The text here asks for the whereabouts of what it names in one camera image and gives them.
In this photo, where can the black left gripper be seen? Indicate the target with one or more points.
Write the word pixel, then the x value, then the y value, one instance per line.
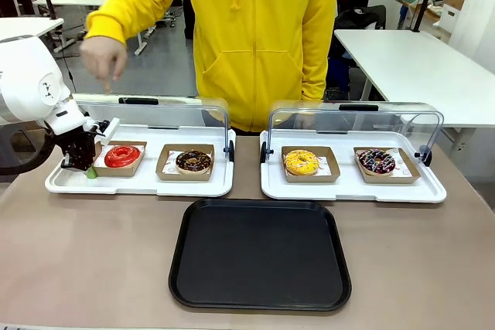
pixel 79 150

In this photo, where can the brown cardboard donut box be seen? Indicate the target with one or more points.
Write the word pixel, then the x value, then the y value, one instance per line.
pixel 294 179
pixel 412 177
pixel 116 171
pixel 185 177

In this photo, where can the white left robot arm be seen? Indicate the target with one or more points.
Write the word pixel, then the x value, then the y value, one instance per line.
pixel 27 82

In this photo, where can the person right forearm yellow sleeve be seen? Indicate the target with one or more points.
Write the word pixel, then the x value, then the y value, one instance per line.
pixel 116 13

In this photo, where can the person left forearm yellow sleeve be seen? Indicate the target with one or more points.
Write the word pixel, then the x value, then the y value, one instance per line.
pixel 317 67

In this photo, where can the red glazed donut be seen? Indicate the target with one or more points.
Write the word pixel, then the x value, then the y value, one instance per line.
pixel 121 155

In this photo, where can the white plastic display tray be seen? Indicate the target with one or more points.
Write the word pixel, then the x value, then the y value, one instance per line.
pixel 139 187
pixel 348 191

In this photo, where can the chocolate nut topped donut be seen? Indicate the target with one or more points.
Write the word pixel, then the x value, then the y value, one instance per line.
pixel 193 162

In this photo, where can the black serving tray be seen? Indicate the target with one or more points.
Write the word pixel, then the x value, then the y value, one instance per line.
pixel 259 252

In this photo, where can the yellow sprinkled donut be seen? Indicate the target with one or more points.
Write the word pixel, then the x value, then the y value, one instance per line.
pixel 301 163

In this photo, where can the chocolate rainbow sprinkle donut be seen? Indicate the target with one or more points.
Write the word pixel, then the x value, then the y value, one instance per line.
pixel 377 162

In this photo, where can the person right hand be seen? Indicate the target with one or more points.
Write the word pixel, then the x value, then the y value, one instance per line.
pixel 102 57

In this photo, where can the person left hand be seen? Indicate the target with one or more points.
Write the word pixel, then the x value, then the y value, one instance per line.
pixel 307 120

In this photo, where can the white printed paper liner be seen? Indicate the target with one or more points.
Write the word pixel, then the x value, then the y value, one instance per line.
pixel 403 165
pixel 168 167
pixel 141 149
pixel 325 167

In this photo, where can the clear plastic display lid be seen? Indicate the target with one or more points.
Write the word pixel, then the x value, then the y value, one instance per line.
pixel 348 117
pixel 174 113

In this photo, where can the black lid hinge knob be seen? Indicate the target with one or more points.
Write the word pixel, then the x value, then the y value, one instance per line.
pixel 425 156
pixel 263 152
pixel 231 151

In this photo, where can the small white table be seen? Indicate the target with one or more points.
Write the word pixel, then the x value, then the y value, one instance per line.
pixel 27 26

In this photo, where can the person torso yellow hoodie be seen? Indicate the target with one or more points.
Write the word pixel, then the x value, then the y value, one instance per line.
pixel 255 36

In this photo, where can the black bag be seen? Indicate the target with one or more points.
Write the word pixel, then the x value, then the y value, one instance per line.
pixel 359 19

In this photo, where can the large white table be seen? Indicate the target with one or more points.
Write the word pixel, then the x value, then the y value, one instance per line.
pixel 417 71

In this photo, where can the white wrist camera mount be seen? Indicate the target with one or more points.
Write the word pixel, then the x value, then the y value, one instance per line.
pixel 110 131

